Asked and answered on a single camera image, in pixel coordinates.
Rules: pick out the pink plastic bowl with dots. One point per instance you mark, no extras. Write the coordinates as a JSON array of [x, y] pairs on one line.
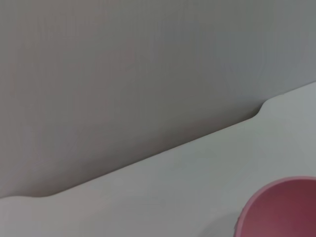
[[284, 209]]

